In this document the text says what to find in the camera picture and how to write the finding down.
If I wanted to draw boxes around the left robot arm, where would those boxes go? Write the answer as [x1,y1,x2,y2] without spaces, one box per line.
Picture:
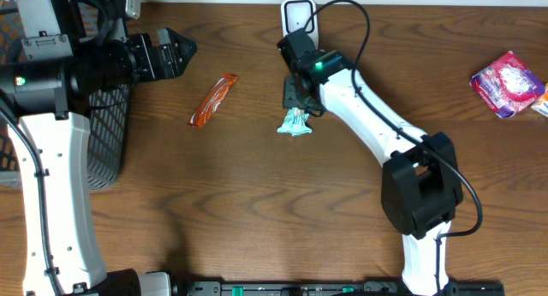
[1,0,197,295]

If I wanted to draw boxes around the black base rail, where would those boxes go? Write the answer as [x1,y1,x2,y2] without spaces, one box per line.
[171,280,505,296]

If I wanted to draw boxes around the orange brown snack bar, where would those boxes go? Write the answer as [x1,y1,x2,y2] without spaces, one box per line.
[188,74,239,128]

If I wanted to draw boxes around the red purple snack bag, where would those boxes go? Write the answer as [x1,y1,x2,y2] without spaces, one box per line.
[469,51,545,119]

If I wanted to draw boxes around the right black cable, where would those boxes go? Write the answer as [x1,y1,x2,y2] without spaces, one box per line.
[301,0,484,295]

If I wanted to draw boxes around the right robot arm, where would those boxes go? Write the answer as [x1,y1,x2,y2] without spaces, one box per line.
[277,29,462,295]

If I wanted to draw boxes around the teal snack packet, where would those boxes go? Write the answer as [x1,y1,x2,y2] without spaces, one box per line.
[277,108,313,136]

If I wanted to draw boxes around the black cable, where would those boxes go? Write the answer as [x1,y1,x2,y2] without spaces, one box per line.
[301,0,484,295]
[0,103,65,296]

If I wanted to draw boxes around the left black cable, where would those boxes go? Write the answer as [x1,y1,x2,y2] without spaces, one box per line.
[0,103,65,296]

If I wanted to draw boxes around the grey plastic mesh basket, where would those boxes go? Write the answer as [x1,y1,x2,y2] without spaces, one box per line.
[1,13,131,190]

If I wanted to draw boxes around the orange juice carton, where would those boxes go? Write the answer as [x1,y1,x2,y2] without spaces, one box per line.
[531,85,548,117]

